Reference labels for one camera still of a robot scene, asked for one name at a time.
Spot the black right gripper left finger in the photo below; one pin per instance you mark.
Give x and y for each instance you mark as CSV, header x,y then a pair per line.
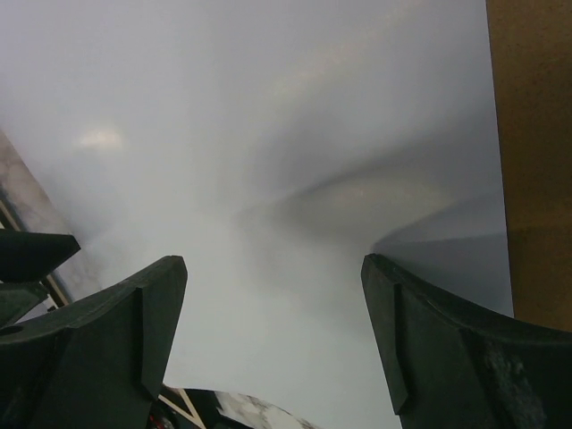
x,y
98,362

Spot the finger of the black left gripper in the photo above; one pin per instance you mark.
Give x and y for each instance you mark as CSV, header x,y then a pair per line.
x,y
17,299
31,256

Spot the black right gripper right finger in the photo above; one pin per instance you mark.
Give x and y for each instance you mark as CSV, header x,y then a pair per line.
x,y
450,363

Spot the wooden picture frame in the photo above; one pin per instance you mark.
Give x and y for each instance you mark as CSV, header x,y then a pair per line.
x,y
175,400

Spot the red sunset photo print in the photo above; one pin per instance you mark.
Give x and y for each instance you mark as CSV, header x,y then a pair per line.
x,y
272,145

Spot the brown cardboard backing board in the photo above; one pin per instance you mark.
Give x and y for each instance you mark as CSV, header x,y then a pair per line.
x,y
531,66

